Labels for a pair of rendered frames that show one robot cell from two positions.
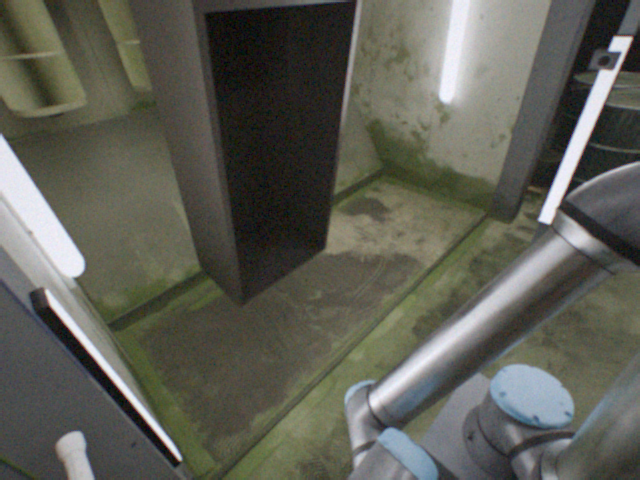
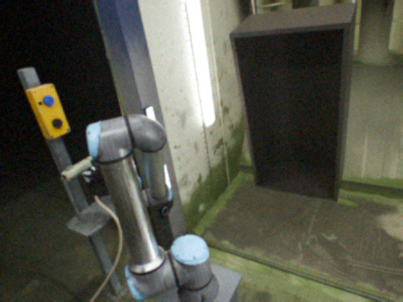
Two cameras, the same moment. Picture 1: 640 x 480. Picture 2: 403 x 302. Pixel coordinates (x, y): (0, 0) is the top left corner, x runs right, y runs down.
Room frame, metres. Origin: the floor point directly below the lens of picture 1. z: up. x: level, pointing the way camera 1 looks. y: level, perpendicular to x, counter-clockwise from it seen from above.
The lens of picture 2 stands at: (0.25, -1.32, 1.76)
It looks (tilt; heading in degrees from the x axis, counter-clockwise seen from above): 26 degrees down; 76
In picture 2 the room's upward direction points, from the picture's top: 9 degrees counter-clockwise
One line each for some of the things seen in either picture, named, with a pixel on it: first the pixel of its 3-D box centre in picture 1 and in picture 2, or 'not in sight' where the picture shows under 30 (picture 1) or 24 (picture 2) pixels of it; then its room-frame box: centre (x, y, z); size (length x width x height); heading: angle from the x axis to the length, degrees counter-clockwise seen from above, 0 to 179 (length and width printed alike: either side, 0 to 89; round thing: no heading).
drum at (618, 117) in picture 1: (610, 156); not in sight; (2.37, -2.38, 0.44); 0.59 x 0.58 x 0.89; 147
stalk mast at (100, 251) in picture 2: not in sight; (80, 203); (-0.17, 0.29, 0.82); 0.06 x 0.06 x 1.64; 42
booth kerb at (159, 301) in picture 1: (284, 229); (377, 190); (2.20, 0.29, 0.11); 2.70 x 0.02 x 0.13; 132
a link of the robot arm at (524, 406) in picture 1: (524, 412); (190, 260); (0.34, -0.44, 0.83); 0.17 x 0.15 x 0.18; 2
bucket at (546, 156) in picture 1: (543, 168); not in sight; (2.82, -2.21, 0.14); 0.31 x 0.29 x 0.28; 132
